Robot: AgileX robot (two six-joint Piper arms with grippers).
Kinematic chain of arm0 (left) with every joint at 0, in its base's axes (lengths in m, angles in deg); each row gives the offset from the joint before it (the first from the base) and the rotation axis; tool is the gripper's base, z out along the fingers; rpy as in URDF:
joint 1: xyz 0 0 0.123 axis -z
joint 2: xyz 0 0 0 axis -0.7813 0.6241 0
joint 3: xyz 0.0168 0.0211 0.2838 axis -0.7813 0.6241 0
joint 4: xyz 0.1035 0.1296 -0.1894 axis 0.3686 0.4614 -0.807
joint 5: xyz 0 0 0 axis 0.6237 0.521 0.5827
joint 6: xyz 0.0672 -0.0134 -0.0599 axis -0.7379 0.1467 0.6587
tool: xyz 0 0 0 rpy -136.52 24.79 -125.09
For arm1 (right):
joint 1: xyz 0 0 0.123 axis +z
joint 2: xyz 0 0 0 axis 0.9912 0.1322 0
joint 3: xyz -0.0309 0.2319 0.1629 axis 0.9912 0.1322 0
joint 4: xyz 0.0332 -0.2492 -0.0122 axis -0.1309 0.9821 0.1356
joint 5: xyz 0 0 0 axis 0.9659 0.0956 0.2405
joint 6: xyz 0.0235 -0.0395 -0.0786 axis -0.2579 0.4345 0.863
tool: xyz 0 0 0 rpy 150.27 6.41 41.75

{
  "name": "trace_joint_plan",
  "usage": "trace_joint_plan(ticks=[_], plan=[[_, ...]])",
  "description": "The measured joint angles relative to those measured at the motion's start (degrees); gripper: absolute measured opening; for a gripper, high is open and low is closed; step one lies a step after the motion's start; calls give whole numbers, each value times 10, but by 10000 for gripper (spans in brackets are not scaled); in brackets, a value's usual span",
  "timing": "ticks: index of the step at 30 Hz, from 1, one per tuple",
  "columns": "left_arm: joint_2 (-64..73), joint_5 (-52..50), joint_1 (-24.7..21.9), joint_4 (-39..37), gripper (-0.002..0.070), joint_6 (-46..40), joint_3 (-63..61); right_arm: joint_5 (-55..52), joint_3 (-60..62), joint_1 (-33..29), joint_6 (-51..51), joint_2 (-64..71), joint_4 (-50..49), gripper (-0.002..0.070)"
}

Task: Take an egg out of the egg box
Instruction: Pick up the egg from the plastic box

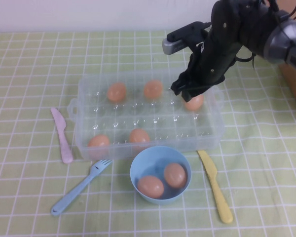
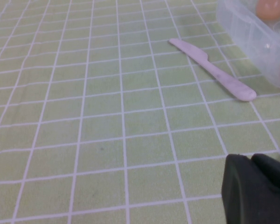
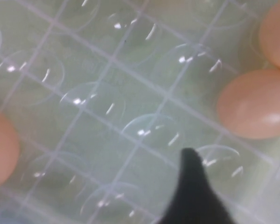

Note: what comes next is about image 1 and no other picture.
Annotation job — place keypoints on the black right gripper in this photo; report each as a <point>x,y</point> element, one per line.
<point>219,44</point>

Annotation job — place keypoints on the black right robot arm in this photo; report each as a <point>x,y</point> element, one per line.
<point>281,42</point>

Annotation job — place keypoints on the brown egg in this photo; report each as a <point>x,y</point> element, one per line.
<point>139,135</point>
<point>98,141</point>
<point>152,89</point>
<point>116,91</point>
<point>196,104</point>
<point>175,175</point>
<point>150,186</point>

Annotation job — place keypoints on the transparent plastic egg box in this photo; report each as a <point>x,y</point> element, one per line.
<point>162,128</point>

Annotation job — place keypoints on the brown cardboard box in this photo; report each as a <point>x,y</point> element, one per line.
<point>294,84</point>

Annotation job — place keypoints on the light blue bowl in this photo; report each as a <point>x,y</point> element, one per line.
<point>160,155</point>

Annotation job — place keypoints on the yellow plastic knife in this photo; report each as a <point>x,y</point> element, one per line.
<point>217,190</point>

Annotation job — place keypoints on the pink plastic knife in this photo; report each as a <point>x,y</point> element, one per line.
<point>64,145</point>

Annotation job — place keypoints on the light blue plastic fork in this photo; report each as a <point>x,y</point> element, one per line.
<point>74,192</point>

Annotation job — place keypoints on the green checked tablecloth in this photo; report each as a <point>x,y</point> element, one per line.
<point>27,61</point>

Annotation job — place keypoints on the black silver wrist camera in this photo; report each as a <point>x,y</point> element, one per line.
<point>180,40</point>

